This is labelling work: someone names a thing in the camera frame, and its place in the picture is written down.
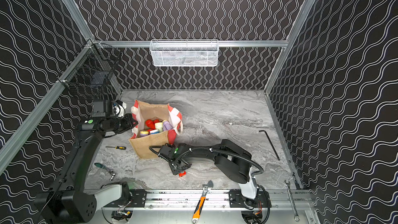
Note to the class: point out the black wire basket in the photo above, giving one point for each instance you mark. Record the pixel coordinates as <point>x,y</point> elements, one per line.
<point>93,78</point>

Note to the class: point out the white wire basket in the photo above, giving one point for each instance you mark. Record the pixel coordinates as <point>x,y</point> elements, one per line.
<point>184,52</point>

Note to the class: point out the silver combination wrench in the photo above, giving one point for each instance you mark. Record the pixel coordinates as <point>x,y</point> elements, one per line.
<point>291,199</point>

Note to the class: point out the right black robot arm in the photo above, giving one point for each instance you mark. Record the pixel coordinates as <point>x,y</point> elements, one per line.
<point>232,160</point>

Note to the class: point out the yellow black screwdriver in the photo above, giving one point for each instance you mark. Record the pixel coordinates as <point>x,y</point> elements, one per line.
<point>117,147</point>

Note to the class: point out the green flashlight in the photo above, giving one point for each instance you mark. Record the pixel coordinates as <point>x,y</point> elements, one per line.
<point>159,126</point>

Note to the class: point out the blue flashlight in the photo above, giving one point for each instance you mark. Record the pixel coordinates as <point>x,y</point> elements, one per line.
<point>155,131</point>

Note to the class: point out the green handled tool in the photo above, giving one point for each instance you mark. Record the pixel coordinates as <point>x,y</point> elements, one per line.
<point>107,169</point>

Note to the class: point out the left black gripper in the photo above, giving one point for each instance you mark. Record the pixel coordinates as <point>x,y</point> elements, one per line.
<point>128,123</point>

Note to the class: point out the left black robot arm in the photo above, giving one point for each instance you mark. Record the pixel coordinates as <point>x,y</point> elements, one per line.
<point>66,202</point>

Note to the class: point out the aluminium corner post right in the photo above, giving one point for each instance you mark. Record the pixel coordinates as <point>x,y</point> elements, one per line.
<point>294,33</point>

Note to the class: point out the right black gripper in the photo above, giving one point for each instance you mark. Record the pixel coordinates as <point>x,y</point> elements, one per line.
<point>181,165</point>

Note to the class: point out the purple flashlight yellow rim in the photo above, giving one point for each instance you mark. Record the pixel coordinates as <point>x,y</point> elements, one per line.
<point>166,125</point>

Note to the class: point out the orange adjustable wrench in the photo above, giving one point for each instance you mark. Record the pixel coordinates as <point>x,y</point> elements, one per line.
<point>197,213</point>

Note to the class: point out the metal base rail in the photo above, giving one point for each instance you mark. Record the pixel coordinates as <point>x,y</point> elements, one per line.
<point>216,200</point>

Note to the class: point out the black hex key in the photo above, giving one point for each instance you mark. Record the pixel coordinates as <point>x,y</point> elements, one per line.
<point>271,144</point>

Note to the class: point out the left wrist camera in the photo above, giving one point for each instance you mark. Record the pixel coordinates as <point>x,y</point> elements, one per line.
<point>108,108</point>

